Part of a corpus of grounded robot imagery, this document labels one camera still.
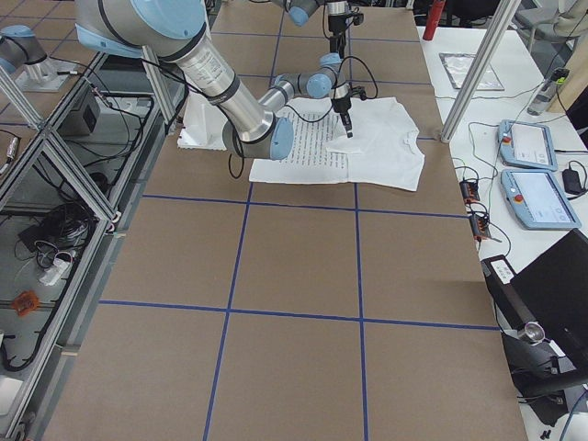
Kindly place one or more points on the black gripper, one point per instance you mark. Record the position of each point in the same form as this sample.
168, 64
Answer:
336, 25
342, 107

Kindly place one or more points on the white long-sleeve printed shirt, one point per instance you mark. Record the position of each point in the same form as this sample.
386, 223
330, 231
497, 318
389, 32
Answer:
383, 149

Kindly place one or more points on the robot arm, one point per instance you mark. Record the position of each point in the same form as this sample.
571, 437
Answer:
300, 11
177, 33

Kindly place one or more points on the red cylinder bottle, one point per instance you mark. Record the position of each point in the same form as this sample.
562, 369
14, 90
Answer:
433, 17

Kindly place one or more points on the black framed white board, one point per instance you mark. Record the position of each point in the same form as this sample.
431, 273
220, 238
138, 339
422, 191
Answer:
457, 67

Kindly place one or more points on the blue teach pendant far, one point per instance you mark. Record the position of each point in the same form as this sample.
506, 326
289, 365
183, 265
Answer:
527, 145

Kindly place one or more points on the blue teach pendant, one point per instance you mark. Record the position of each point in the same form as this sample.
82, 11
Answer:
537, 200
527, 145

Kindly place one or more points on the blue teach pendant near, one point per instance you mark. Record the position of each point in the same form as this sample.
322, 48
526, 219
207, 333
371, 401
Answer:
537, 200

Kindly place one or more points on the black power adapter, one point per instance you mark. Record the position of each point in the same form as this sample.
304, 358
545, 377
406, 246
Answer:
571, 182

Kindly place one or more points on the black laptop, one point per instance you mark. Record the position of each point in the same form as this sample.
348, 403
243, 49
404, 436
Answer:
545, 306

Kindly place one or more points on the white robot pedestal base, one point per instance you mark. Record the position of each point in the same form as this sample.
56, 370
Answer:
202, 125

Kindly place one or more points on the grey aluminium frame post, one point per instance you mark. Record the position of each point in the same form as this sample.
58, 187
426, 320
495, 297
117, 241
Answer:
494, 33

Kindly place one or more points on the aluminium frame rack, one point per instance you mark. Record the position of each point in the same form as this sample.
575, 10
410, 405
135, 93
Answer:
90, 139

